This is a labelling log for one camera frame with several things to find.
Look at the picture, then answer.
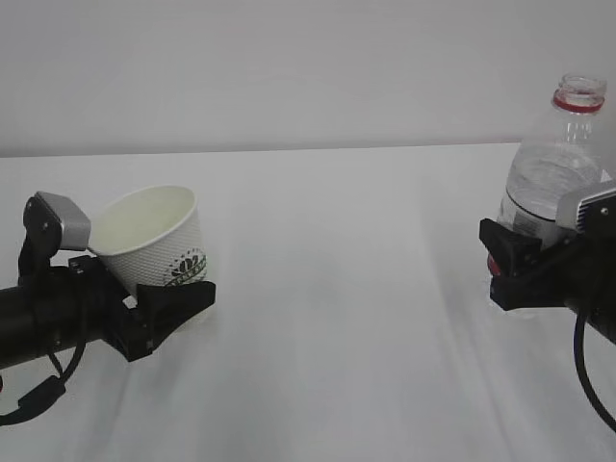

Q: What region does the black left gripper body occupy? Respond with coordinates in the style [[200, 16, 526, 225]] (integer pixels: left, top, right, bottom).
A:
[[68, 256, 158, 362]]

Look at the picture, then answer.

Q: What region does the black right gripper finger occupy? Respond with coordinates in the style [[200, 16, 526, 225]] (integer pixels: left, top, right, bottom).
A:
[[478, 218, 540, 277]]

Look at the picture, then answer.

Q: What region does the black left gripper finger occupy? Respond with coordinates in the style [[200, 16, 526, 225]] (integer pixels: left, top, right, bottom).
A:
[[137, 281, 216, 345]]

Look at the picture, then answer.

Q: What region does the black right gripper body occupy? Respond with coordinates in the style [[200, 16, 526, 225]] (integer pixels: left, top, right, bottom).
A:
[[490, 234, 615, 342]]

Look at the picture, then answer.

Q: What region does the white paper cup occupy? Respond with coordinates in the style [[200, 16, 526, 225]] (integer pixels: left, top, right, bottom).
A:
[[88, 185, 208, 296]]

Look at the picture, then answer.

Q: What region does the clear plastic water bottle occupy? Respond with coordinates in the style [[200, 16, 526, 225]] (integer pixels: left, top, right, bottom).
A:
[[492, 74, 607, 249]]

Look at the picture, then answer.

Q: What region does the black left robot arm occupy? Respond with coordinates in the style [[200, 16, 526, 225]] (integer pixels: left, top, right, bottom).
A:
[[1, 256, 217, 369]]

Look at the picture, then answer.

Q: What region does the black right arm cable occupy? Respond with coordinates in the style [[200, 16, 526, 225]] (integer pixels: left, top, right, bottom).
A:
[[572, 310, 616, 432]]

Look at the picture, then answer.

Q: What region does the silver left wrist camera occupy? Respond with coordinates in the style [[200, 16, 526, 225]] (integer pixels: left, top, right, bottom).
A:
[[23, 192, 91, 256]]

